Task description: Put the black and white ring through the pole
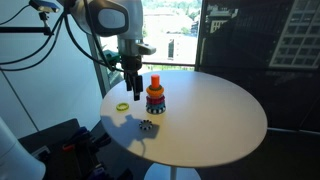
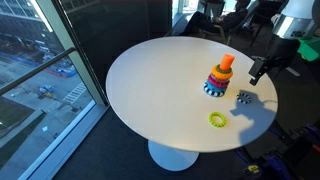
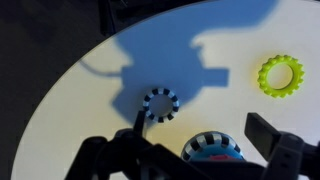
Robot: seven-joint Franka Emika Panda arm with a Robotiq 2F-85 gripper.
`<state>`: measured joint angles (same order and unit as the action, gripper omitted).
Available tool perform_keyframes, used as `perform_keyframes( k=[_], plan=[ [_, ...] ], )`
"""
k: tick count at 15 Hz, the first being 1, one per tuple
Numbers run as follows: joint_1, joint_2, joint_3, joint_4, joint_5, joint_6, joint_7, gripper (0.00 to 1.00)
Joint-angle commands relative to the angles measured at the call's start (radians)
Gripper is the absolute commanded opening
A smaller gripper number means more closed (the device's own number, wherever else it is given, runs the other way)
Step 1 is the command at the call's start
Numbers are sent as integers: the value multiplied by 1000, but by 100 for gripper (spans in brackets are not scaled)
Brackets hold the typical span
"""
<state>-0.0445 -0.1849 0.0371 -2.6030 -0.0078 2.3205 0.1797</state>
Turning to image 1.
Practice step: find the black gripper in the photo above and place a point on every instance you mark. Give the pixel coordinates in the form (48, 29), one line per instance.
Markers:
(130, 65)

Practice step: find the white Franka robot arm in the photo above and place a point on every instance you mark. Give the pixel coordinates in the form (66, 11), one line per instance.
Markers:
(110, 18)

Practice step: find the orange stacking pole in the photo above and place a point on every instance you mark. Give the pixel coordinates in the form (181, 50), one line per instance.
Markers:
(155, 80)

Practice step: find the dark window railing bar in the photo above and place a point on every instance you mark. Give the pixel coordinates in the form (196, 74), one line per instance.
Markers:
(166, 63)

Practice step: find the white rounded plastic housing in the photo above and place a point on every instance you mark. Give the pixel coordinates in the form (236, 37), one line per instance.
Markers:
(16, 156)

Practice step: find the grey window frame post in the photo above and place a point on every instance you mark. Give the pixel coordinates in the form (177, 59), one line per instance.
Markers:
(103, 80)

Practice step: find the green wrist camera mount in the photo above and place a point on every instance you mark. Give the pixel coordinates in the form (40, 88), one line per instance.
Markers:
(111, 57)

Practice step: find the camera on stand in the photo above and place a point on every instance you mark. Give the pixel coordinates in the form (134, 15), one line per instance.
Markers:
(44, 5)

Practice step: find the black camera stand boom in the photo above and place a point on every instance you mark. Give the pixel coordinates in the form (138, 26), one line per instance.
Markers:
(23, 30)

